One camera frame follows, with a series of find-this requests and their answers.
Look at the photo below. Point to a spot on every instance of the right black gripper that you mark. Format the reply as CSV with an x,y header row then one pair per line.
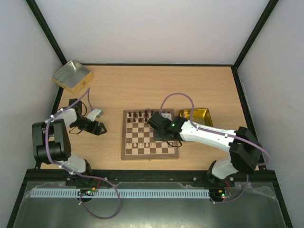
x,y
162,135

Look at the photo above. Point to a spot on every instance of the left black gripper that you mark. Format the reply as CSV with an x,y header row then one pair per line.
x,y
98,128

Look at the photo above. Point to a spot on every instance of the gold tin with white pieces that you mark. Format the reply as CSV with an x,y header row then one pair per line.
x,y
200,116

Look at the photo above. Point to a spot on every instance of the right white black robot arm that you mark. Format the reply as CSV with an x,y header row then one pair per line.
x,y
241,145

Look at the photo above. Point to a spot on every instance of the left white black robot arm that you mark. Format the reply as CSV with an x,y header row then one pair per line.
x,y
51,143

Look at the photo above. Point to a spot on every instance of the empty gold square tin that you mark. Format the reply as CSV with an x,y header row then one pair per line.
x,y
73,77

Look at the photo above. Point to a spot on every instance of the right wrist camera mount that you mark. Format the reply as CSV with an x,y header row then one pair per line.
x,y
167,115

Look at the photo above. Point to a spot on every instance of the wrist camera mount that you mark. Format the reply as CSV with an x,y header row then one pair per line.
x,y
167,115
95,113

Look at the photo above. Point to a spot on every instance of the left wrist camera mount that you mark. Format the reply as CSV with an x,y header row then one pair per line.
x,y
95,113

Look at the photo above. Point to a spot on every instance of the slotted grey cable duct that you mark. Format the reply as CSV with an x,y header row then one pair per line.
x,y
123,193

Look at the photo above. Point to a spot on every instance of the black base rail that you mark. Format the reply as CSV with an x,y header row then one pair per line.
x,y
194,178

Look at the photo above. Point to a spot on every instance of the black frame post left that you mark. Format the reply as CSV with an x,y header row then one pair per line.
x,y
46,29

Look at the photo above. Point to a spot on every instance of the black frame post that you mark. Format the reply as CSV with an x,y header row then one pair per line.
x,y
46,29
255,32

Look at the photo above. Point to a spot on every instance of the black frame post right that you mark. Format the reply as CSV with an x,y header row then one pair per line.
x,y
255,32

